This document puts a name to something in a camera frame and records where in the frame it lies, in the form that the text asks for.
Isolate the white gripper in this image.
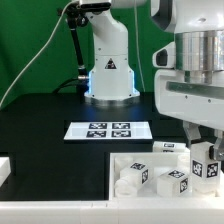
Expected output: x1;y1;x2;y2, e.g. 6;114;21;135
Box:
153;42;224;161

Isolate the white square tabletop tray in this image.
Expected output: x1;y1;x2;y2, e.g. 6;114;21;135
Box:
109;152;224;200

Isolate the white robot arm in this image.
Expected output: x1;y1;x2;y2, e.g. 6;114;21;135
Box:
78;0;224;161

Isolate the white front fence bar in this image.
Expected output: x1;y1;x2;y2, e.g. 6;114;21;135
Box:
0;198;224;224

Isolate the white left fence block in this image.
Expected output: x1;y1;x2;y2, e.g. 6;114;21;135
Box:
0;157;11;187

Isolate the white marker base plate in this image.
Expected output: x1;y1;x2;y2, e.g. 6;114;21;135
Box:
64;121;152;141

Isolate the black camera on mount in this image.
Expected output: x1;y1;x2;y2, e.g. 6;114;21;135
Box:
79;0;112;12

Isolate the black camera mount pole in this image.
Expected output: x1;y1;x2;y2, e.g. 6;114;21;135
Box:
54;3;89;93

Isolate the white cable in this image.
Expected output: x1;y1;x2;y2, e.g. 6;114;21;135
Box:
0;0;79;108

